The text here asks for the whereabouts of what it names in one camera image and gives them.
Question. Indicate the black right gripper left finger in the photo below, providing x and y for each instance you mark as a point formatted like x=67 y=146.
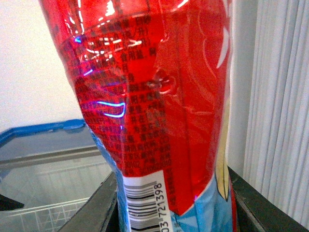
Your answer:
x=99 y=213

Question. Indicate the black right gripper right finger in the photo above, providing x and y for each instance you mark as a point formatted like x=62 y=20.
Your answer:
x=256 y=213

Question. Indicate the white wire freezer basket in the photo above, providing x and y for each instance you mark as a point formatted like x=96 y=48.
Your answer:
x=48 y=218

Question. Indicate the glass sliding freezer lid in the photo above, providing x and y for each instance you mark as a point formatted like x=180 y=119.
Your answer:
x=47 y=147

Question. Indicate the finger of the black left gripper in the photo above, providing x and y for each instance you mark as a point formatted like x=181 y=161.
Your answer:
x=7 y=204

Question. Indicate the white chest freezer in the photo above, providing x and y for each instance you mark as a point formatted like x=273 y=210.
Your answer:
x=55 y=182

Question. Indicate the red labelled drink bottle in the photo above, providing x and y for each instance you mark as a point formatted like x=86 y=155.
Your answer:
x=152 y=81

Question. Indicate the white curtain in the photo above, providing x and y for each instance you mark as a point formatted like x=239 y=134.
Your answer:
x=276 y=159

